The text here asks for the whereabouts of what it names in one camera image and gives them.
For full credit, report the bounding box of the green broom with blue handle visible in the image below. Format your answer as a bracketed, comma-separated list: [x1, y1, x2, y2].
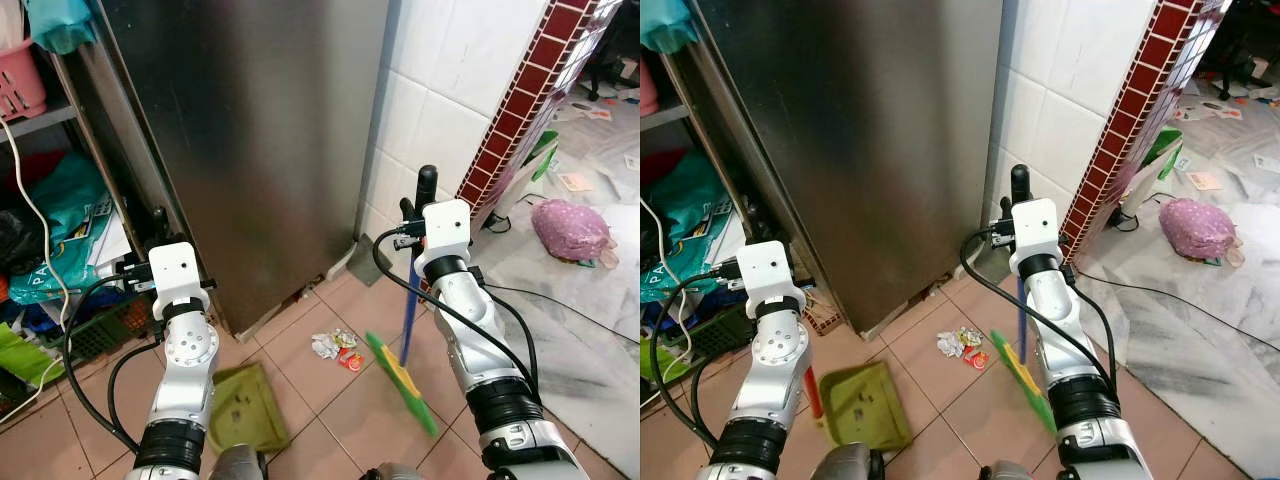
[364, 250, 442, 439]
[989, 274, 1058, 435]

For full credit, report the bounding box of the green dustpan with red handle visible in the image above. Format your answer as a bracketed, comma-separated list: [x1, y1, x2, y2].
[802, 359, 914, 453]
[207, 361, 292, 457]

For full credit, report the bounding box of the dark green plastic crate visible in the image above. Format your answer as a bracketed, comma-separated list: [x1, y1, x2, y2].
[44, 298, 163, 363]
[688, 304, 758, 361]

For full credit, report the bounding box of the teal printed bag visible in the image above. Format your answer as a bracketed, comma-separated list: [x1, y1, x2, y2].
[8, 152, 119, 304]
[642, 150, 739, 303]

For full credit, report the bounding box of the lime green plastic item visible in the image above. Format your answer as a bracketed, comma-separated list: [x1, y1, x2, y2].
[640, 343, 693, 389]
[0, 323, 63, 389]

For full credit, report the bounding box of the green and white board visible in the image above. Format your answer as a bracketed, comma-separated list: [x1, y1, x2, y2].
[522, 129, 562, 183]
[1138, 127, 1185, 189]

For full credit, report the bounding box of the black plastic bag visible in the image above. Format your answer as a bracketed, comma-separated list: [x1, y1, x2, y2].
[0, 208, 47, 278]

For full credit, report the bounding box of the stainless steel fridge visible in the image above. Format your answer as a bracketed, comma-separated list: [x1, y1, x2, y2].
[664, 0, 1007, 338]
[50, 0, 393, 338]

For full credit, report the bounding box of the purple dotted bag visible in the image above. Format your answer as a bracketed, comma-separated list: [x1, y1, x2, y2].
[530, 197, 619, 269]
[1158, 196, 1246, 267]

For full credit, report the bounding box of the grey left robot leg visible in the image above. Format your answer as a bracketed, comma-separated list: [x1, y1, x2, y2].
[808, 443, 885, 480]
[208, 444, 268, 480]

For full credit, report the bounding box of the black chair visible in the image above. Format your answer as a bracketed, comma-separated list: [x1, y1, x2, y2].
[1198, 15, 1280, 98]
[578, 25, 641, 103]

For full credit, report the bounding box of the teal cloth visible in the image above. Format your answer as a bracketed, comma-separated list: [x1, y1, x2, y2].
[24, 0, 98, 56]
[640, 0, 702, 54]

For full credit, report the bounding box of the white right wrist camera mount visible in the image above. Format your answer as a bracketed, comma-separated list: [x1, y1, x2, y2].
[1007, 197, 1064, 278]
[419, 199, 474, 278]

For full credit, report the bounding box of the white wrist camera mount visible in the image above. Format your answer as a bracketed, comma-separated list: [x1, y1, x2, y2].
[734, 239, 807, 319]
[1007, 197, 1064, 278]
[147, 241, 214, 313]
[419, 199, 474, 278]

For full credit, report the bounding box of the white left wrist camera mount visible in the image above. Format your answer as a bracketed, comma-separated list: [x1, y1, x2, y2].
[734, 239, 807, 319]
[147, 241, 214, 313]

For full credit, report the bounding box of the white cable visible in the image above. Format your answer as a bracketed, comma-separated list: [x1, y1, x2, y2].
[640, 198, 697, 353]
[0, 114, 73, 403]

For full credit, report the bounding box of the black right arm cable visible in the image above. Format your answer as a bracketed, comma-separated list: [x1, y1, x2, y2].
[371, 224, 542, 403]
[959, 226, 1121, 393]

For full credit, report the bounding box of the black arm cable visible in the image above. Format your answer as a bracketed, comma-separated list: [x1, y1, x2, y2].
[648, 266, 748, 453]
[959, 226, 1121, 393]
[61, 272, 163, 453]
[371, 224, 542, 403]

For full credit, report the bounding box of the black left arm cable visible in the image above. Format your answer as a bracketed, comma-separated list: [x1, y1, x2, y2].
[61, 272, 163, 453]
[648, 266, 748, 453]

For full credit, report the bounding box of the thin black floor cable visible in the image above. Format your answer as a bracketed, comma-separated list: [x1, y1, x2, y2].
[478, 282, 641, 347]
[1072, 270, 1280, 353]

